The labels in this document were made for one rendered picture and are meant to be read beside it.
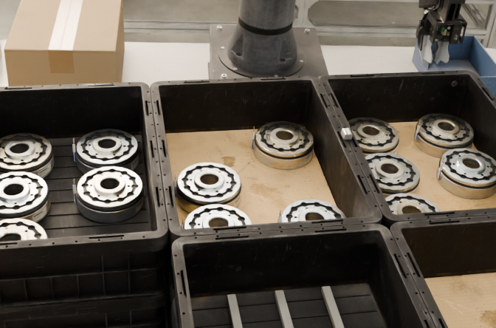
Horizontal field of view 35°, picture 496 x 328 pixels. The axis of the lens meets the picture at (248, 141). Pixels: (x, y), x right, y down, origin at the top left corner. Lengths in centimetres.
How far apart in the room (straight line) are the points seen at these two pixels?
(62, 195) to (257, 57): 56
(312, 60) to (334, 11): 213
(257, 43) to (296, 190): 44
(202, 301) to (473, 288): 39
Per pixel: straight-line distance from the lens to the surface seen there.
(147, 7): 377
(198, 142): 138
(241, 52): 167
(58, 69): 164
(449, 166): 137
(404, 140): 146
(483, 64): 197
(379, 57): 199
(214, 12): 374
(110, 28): 169
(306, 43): 179
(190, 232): 105
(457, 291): 118
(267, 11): 160
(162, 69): 186
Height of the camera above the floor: 163
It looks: 35 degrees down
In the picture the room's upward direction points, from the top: 4 degrees clockwise
